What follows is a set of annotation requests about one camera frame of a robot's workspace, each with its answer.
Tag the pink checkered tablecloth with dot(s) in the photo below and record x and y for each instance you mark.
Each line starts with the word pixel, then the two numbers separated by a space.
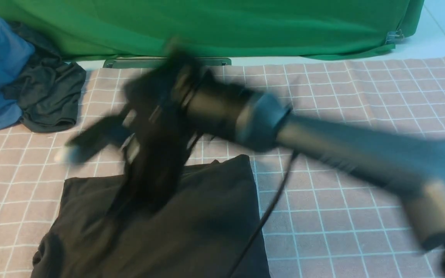
pixel 325 226

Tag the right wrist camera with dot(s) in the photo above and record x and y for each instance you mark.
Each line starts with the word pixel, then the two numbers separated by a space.
pixel 108 130

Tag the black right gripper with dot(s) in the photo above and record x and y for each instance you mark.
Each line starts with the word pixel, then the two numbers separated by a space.
pixel 161 141

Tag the gray long-sleeve top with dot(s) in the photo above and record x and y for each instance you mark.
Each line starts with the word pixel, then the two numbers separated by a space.
pixel 200 233

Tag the dark gray crumpled garment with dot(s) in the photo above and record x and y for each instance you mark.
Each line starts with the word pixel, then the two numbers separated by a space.
pixel 48 89

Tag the green backdrop cloth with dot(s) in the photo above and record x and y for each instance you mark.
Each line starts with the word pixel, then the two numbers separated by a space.
pixel 318 29

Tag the metal binder clip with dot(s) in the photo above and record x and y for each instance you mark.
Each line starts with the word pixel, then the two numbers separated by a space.
pixel 394 37

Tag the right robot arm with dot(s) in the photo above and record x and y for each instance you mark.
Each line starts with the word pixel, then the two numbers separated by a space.
pixel 409 168

